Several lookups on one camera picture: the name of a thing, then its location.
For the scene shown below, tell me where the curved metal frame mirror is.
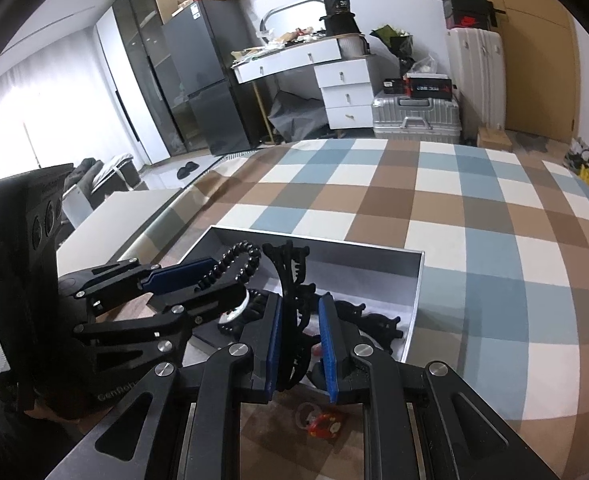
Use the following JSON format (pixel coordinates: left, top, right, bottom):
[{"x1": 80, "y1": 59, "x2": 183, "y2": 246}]
[{"x1": 259, "y1": 0, "x2": 326, "y2": 44}]

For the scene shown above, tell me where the white wardrobe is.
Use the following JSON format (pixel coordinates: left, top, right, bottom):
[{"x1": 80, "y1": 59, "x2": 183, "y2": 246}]
[{"x1": 94, "y1": 7, "x2": 171, "y2": 167}]

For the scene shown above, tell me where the black jacket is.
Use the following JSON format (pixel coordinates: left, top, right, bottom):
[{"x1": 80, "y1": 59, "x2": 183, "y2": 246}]
[{"x1": 64, "y1": 157, "x2": 146, "y2": 202}]

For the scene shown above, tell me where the silver suitcase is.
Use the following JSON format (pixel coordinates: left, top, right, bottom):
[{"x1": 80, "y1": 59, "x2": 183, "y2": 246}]
[{"x1": 371, "y1": 93, "x2": 463, "y2": 146}]

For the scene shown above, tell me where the white suitcase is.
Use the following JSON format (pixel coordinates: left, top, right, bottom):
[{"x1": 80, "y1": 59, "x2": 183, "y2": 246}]
[{"x1": 447, "y1": 27, "x2": 508, "y2": 132}]

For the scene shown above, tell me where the wooden door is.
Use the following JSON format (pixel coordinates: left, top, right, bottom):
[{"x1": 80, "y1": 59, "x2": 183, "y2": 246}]
[{"x1": 463, "y1": 0, "x2": 581, "y2": 142}]

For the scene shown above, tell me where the black red flat box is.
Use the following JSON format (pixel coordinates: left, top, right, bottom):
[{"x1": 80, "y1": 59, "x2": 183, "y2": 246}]
[{"x1": 404, "y1": 72, "x2": 455, "y2": 100}]

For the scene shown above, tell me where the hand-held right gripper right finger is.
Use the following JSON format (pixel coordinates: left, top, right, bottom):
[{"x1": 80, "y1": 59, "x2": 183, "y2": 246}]
[{"x1": 317, "y1": 292, "x2": 559, "y2": 480}]

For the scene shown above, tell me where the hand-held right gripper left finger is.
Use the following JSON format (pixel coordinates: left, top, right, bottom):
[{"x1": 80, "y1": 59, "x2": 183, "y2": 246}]
[{"x1": 44, "y1": 291, "x2": 284, "y2": 480}]

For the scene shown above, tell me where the glass door wardrobe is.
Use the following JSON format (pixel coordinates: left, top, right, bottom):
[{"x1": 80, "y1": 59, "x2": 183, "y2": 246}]
[{"x1": 111, "y1": 0, "x2": 196, "y2": 162}]

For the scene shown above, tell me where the grey cardboard box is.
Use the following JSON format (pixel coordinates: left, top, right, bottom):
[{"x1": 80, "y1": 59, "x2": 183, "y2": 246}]
[{"x1": 183, "y1": 225, "x2": 426, "y2": 392}]

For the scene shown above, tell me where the person's left forearm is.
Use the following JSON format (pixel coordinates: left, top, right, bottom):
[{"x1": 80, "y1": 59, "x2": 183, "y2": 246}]
[{"x1": 0, "y1": 390, "x2": 82, "y2": 480}]

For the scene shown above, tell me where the white air purifier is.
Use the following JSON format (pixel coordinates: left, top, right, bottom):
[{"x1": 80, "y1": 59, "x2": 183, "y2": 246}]
[{"x1": 61, "y1": 184, "x2": 96, "y2": 229}]

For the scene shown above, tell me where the black wrapped bouquet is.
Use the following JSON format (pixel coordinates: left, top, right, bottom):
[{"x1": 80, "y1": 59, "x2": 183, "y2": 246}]
[{"x1": 369, "y1": 23, "x2": 415, "y2": 79}]

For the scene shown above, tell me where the black spiral hair tie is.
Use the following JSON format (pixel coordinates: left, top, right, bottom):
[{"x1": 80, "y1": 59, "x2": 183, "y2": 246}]
[
  {"x1": 247, "y1": 290, "x2": 278, "y2": 327},
  {"x1": 193, "y1": 241, "x2": 264, "y2": 292}
]

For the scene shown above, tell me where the dark grey fridge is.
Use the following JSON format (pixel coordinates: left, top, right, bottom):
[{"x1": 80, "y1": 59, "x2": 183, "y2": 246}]
[{"x1": 161, "y1": 0, "x2": 266, "y2": 157}]

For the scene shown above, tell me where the white drawer cabinet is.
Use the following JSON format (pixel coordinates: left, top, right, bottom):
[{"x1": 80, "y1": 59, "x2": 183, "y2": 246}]
[{"x1": 314, "y1": 54, "x2": 381, "y2": 134}]

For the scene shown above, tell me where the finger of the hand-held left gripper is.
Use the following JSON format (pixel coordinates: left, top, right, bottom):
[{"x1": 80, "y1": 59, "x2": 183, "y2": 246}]
[
  {"x1": 73, "y1": 279, "x2": 248, "y2": 362},
  {"x1": 58, "y1": 256, "x2": 221, "y2": 314}
]

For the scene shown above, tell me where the grey bench top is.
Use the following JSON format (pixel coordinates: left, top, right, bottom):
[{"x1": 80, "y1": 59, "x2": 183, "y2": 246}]
[{"x1": 56, "y1": 188, "x2": 211, "y2": 282}]

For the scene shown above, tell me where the black conical shade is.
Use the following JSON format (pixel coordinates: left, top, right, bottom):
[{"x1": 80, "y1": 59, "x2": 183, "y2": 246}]
[{"x1": 319, "y1": 11, "x2": 363, "y2": 37}]

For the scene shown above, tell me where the clear plastic bag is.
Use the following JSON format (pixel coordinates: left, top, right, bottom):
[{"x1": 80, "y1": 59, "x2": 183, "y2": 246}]
[{"x1": 407, "y1": 54, "x2": 441, "y2": 77}]

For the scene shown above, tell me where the dark cloth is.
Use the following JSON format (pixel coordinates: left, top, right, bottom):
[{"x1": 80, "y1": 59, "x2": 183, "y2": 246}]
[{"x1": 266, "y1": 89, "x2": 336, "y2": 144}]

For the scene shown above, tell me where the black door handle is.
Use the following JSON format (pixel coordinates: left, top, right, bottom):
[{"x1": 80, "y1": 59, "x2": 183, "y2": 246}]
[{"x1": 489, "y1": 0, "x2": 511, "y2": 26}]

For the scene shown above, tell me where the small cardboard box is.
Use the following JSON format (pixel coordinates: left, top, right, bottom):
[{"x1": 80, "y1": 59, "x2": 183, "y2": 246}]
[{"x1": 475, "y1": 124, "x2": 515, "y2": 154}]

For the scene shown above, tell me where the plaid blanket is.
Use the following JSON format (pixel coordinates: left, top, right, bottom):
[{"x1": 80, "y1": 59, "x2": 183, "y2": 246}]
[{"x1": 57, "y1": 137, "x2": 589, "y2": 480}]

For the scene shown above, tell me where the grey black shoe box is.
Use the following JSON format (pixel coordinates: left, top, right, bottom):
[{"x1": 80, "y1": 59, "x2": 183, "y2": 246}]
[{"x1": 438, "y1": 0, "x2": 493, "y2": 14}]

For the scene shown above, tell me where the white cylinder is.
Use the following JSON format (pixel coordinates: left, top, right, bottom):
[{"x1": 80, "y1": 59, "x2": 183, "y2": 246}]
[{"x1": 337, "y1": 33, "x2": 371, "y2": 59}]

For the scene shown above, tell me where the white desk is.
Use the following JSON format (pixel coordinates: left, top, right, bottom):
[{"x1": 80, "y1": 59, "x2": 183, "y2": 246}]
[{"x1": 231, "y1": 34, "x2": 371, "y2": 145}]

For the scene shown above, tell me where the white curtain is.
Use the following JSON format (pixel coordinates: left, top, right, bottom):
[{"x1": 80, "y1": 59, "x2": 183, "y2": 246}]
[{"x1": 0, "y1": 35, "x2": 125, "y2": 191}]

